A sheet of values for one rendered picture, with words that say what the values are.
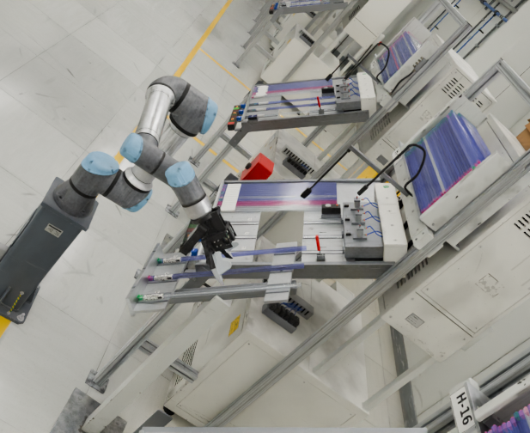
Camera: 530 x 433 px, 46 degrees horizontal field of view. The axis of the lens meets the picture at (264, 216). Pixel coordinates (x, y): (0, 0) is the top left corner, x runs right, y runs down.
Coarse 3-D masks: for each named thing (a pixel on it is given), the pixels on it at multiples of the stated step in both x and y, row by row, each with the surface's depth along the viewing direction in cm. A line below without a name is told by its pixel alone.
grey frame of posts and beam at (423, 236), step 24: (528, 168) 193; (216, 192) 293; (408, 216) 225; (456, 216) 204; (432, 240) 208; (408, 264) 213; (384, 288) 219; (168, 312) 232; (360, 312) 225; (144, 336) 238; (312, 336) 235; (120, 360) 246; (288, 360) 239; (96, 384) 253; (264, 384) 245
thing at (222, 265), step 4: (216, 256) 176; (220, 256) 176; (216, 260) 176; (220, 260) 176; (224, 260) 176; (228, 260) 175; (216, 264) 176; (220, 264) 176; (224, 264) 175; (228, 264) 175; (216, 268) 176; (220, 268) 176; (224, 268) 175; (228, 268) 175; (216, 272) 175; (220, 272) 176; (216, 276) 176; (220, 276) 176; (220, 280) 176
